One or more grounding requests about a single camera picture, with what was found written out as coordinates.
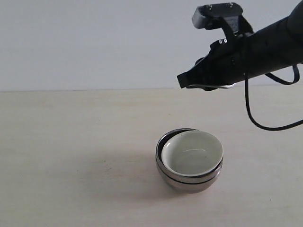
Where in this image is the ribbed stainless steel bowl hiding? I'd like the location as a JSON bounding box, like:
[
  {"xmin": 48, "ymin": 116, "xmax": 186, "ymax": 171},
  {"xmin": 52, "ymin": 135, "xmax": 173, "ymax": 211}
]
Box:
[{"xmin": 156, "ymin": 128, "xmax": 216, "ymax": 183}]

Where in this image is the smooth stainless steel bowl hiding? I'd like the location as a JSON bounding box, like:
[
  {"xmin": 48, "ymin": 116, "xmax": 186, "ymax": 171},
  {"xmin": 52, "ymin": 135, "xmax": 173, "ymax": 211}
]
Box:
[{"xmin": 156, "ymin": 161, "xmax": 223, "ymax": 194}]

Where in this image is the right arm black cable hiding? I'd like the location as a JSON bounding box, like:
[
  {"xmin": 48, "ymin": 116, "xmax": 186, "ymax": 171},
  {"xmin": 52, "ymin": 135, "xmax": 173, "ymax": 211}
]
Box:
[{"xmin": 243, "ymin": 63, "xmax": 303, "ymax": 131}]

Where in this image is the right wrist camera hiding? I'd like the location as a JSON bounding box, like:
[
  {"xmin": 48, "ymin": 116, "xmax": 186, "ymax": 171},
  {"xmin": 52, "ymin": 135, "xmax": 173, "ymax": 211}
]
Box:
[{"xmin": 192, "ymin": 2, "xmax": 254, "ymax": 42}]

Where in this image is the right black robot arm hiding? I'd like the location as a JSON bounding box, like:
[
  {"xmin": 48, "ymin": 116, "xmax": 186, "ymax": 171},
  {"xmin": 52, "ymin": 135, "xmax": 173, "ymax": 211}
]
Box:
[{"xmin": 177, "ymin": 2, "xmax": 303, "ymax": 91}]

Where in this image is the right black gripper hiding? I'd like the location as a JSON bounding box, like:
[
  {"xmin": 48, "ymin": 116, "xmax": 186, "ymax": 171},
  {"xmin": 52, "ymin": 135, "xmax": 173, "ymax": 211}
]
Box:
[{"xmin": 177, "ymin": 39, "xmax": 245, "ymax": 91}]

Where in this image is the cream ceramic floral bowl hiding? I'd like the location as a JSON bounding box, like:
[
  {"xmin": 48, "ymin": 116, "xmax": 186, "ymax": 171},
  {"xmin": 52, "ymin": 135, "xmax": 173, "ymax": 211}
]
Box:
[{"xmin": 161, "ymin": 130, "xmax": 223, "ymax": 177}]

